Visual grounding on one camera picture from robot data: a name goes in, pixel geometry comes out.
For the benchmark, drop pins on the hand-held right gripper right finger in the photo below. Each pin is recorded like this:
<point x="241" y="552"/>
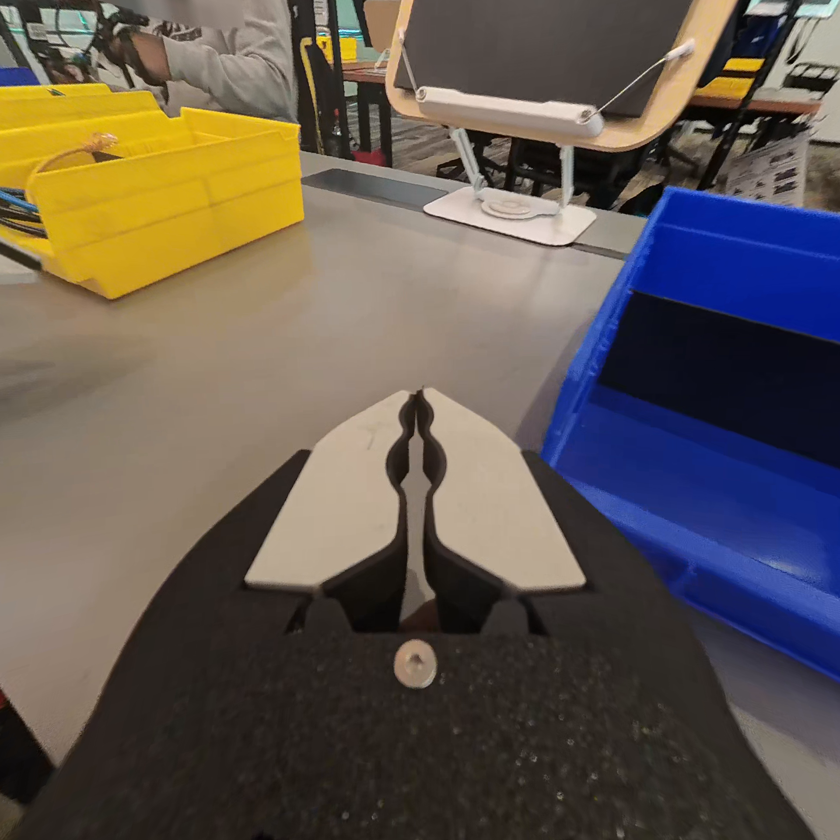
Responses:
<point x="505" y="525"/>

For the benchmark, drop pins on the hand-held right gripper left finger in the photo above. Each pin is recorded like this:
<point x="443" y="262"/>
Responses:
<point x="328" y="525"/>

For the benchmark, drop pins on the blue plastic bin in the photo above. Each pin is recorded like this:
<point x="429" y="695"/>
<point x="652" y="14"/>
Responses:
<point x="696" y="512"/>

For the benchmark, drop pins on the yellow plastic bin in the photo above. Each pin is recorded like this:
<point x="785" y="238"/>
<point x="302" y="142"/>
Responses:
<point x="53" y="105"/>
<point x="171" y="210"/>

